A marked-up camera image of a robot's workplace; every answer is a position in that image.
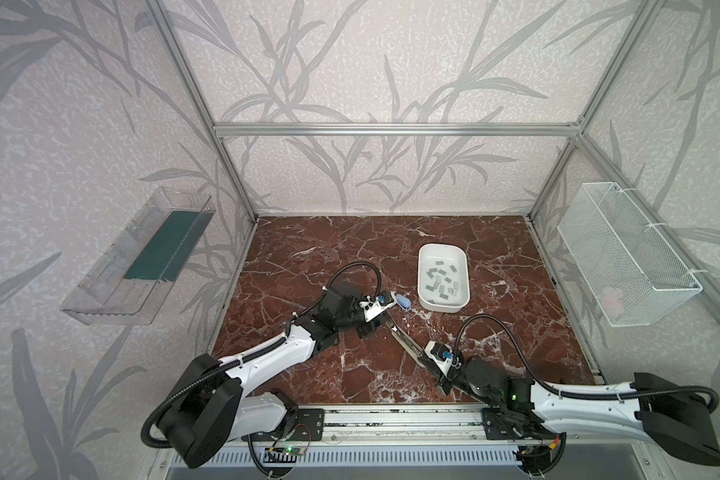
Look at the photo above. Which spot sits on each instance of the aluminium front rail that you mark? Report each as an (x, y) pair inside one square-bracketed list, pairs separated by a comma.
[(448, 423)]

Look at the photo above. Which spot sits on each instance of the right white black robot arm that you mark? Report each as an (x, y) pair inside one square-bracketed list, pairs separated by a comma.
[(675, 418)]

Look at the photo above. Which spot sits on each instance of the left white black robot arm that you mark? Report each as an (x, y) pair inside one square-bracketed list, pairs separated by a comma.
[(215, 400)]

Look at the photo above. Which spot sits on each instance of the white wire mesh basket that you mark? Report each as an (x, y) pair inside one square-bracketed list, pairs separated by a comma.
[(634, 274)]

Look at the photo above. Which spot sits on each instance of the white plastic tray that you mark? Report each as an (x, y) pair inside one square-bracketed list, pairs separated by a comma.
[(428, 253)]

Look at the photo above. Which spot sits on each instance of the clear wall shelf green mat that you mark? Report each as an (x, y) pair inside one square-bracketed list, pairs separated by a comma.
[(131, 281)]

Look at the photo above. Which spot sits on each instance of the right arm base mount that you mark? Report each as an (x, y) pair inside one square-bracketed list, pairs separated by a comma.
[(511, 425)]

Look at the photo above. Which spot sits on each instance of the grey white large stapler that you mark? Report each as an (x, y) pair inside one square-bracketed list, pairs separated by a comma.
[(418, 354)]

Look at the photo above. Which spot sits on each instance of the green circuit board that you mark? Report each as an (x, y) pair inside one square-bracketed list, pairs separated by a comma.
[(287, 453)]

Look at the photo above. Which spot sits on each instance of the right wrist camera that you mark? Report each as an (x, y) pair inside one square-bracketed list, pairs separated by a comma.
[(446, 361)]

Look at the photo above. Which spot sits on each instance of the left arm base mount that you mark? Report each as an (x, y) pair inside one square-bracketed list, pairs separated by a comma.
[(302, 425)]

